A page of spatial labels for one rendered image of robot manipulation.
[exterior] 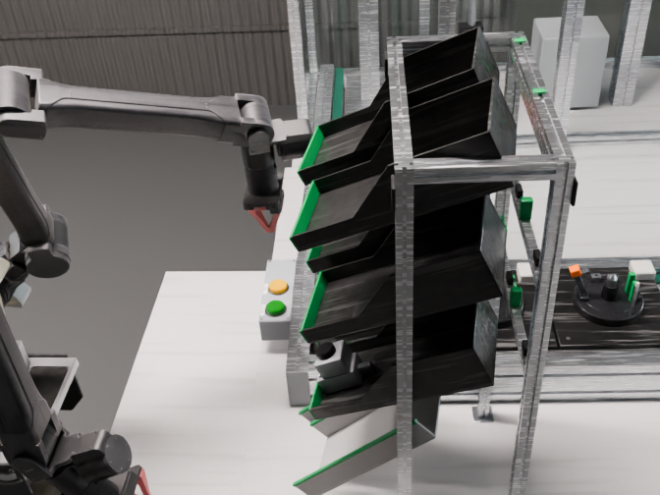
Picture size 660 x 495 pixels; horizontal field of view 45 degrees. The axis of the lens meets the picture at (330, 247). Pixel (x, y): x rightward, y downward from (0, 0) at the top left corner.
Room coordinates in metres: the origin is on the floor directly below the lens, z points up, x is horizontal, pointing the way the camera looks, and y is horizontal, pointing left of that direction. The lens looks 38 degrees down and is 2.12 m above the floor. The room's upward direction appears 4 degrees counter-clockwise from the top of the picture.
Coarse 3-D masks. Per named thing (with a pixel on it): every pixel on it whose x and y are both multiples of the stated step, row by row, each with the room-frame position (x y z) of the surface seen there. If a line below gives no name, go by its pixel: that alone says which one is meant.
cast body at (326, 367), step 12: (324, 348) 0.85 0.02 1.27; (336, 348) 0.85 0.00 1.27; (348, 348) 0.85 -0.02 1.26; (324, 360) 0.83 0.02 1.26; (336, 360) 0.82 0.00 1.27; (348, 360) 0.83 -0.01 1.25; (360, 360) 0.85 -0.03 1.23; (324, 372) 0.82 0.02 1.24; (336, 372) 0.82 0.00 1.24; (348, 372) 0.82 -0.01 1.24; (360, 372) 0.83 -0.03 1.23; (372, 372) 0.83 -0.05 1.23; (324, 384) 0.82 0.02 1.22; (336, 384) 0.82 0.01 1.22; (348, 384) 0.82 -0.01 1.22; (360, 384) 0.81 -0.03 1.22
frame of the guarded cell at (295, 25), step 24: (288, 0) 2.08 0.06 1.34; (312, 24) 2.58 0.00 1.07; (312, 48) 2.58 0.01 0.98; (384, 72) 2.56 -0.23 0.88; (504, 72) 2.53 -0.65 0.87; (312, 96) 2.40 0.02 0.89; (312, 120) 2.24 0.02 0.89; (528, 144) 2.03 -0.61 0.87; (576, 144) 2.02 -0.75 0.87; (600, 144) 2.01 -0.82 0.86
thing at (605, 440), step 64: (640, 192) 1.76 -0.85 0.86; (512, 256) 1.52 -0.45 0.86; (576, 256) 1.51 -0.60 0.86; (256, 384) 1.16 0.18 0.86; (256, 448) 0.99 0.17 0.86; (320, 448) 0.98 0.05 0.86; (448, 448) 0.96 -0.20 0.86; (512, 448) 0.95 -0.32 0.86; (576, 448) 0.94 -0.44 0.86; (640, 448) 0.93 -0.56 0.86
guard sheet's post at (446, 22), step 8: (440, 0) 1.41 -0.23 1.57; (448, 0) 1.42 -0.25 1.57; (456, 0) 1.41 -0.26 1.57; (440, 8) 1.41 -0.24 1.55; (448, 8) 1.42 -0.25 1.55; (440, 16) 1.41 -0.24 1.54; (448, 16) 1.42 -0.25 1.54; (440, 24) 1.41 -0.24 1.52; (448, 24) 1.42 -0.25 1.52; (440, 32) 1.41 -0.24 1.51; (448, 32) 1.42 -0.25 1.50
